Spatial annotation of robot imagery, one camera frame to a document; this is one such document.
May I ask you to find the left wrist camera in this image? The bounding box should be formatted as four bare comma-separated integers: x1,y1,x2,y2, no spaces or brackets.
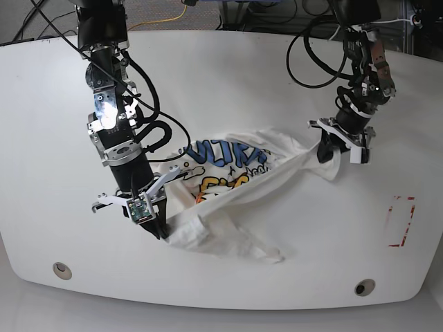
350,146,370,165

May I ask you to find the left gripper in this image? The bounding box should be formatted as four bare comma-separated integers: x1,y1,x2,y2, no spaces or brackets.
308,107,374,163

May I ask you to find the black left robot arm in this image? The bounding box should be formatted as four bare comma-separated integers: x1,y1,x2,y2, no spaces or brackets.
289,1,396,165

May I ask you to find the white cable on floor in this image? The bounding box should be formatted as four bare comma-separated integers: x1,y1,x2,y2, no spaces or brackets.
327,16,413,42

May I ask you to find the yellow cable on floor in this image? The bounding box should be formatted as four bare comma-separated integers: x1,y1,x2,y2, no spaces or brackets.
126,3,190,32

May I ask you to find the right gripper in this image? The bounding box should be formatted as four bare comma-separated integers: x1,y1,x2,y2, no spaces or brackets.
92,152,189,239

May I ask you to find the table cable grommet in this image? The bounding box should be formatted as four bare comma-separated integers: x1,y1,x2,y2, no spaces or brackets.
354,279,376,297
53,262,72,281

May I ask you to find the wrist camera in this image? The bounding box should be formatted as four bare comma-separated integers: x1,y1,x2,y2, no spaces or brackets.
350,146,370,165
126,196,154,224

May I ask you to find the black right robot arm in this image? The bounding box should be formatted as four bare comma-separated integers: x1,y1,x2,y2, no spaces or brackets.
73,1,182,239

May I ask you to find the red tape rectangle marking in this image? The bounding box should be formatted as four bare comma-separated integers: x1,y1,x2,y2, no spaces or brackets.
384,196,416,248

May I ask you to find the white printed t-shirt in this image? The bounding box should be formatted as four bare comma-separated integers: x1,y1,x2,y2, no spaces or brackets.
153,129,341,264

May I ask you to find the left table cable grommet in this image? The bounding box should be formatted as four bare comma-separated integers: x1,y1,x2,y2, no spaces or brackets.
53,262,72,281

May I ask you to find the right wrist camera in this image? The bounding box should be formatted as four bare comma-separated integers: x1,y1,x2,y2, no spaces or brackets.
126,196,154,224

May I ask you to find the right table cable grommet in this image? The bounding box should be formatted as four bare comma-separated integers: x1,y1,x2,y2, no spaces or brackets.
354,279,376,297

